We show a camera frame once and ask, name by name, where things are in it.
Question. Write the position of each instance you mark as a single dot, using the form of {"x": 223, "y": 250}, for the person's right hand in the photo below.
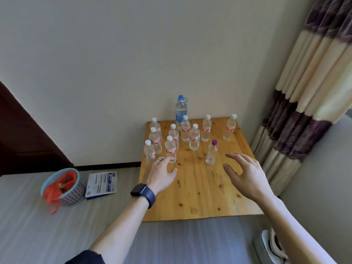
{"x": 251, "y": 180}

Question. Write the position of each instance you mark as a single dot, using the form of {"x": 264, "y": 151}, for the person's left hand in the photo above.
{"x": 158, "y": 175}

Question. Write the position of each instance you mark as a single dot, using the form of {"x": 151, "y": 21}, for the person's left thumb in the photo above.
{"x": 172, "y": 174}

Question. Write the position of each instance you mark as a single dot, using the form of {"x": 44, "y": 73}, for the person's right thumb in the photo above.
{"x": 230, "y": 170}

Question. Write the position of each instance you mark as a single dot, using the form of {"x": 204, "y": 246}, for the person's left forearm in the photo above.
{"x": 123, "y": 228}

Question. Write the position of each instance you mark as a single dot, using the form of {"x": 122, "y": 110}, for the person's right forearm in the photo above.
{"x": 294, "y": 230}

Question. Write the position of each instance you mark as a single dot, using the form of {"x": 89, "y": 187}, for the purple-capped clear bottle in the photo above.
{"x": 211, "y": 155}

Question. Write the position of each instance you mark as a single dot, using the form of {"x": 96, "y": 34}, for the wooden table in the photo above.
{"x": 200, "y": 189}

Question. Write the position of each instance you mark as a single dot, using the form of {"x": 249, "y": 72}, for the black smartwatch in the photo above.
{"x": 144, "y": 192}

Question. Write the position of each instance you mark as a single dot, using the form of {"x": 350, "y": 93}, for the group of white-capped water bottles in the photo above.
{"x": 194, "y": 138}

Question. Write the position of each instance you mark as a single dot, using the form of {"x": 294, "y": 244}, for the black baseboard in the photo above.
{"x": 110, "y": 165}

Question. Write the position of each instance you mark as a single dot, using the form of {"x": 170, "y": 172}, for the large blue-capped water bottle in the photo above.
{"x": 181, "y": 109}

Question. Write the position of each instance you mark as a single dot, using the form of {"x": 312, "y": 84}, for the white and blue paper packet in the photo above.
{"x": 101, "y": 184}

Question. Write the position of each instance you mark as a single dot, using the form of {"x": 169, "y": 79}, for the white shoe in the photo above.
{"x": 271, "y": 246}

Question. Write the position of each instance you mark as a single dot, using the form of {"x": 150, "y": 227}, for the blue-rimmed woven basket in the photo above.
{"x": 75, "y": 193}

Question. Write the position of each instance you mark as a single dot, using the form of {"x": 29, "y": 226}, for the red plastic bag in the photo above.
{"x": 63, "y": 182}

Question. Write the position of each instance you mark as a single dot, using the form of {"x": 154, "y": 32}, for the cream and purple curtain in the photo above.
{"x": 308, "y": 93}

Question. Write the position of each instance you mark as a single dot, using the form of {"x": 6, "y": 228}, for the dark sleeve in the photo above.
{"x": 85, "y": 257}

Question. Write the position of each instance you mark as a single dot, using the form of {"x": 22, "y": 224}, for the dark brown wooden door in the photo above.
{"x": 24, "y": 145}

